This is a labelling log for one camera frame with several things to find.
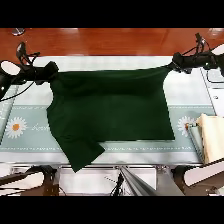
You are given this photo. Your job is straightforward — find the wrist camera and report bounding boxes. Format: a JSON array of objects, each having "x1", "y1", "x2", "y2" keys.
[
  {"x1": 15, "y1": 41, "x2": 41, "y2": 72},
  {"x1": 182, "y1": 32, "x2": 212, "y2": 57}
]

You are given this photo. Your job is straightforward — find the cream garment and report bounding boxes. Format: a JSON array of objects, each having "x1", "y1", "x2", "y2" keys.
[{"x1": 195, "y1": 113, "x2": 224, "y2": 165}]

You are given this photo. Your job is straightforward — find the black cable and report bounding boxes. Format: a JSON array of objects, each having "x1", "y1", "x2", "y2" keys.
[
  {"x1": 110, "y1": 173, "x2": 126, "y2": 197},
  {"x1": 0, "y1": 80, "x2": 36, "y2": 103}
]

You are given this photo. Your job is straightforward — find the dark green T-shirt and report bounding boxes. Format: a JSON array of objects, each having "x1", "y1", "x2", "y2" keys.
[{"x1": 46, "y1": 65, "x2": 176, "y2": 174}]

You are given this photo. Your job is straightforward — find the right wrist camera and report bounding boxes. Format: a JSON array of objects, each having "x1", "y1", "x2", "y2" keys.
[{"x1": 182, "y1": 32, "x2": 212, "y2": 57}]

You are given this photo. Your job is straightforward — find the pale grey garment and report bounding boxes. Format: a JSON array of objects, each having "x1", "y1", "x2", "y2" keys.
[{"x1": 187, "y1": 123, "x2": 205, "y2": 163}]

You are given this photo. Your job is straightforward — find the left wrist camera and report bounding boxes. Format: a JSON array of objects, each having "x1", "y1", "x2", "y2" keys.
[{"x1": 15, "y1": 41, "x2": 41, "y2": 72}]

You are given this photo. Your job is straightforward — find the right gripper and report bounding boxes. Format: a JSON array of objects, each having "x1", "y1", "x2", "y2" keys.
[{"x1": 167, "y1": 51, "x2": 203, "y2": 75}]

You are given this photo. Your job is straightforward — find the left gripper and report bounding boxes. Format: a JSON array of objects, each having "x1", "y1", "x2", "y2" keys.
[{"x1": 33, "y1": 60, "x2": 61, "y2": 85}]

